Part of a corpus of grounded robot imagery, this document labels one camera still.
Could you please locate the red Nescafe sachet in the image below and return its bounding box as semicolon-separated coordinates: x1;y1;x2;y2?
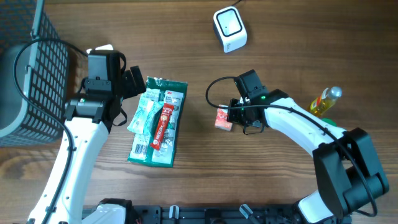
150;103;174;151

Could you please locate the green lid jar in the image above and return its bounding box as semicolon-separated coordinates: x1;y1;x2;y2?
322;118;337;126

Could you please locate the yellow Vim dish soap bottle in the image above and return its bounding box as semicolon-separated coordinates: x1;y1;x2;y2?
308;86;343;117

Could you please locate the right camera cable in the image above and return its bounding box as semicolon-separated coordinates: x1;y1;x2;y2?
205;76;379;218

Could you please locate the white barcode scanner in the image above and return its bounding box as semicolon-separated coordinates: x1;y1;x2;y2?
213;6;248;53

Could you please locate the left camera cable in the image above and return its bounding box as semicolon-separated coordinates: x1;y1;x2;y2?
12;37;90;224

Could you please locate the orange Kleenex tissue pack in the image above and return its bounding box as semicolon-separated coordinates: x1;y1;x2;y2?
215;108;233;131

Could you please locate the dark grey mesh basket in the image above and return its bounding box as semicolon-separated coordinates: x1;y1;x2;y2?
1;1;69;147

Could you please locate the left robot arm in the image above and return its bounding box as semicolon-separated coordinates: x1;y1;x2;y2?
27;50;146;223

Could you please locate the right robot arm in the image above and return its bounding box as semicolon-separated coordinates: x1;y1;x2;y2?
228;70;389;223

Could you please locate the camera cable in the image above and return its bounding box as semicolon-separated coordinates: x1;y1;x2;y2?
12;37;90;224
205;76;379;218

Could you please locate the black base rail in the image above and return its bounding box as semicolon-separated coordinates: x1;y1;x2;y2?
134;205;293;224

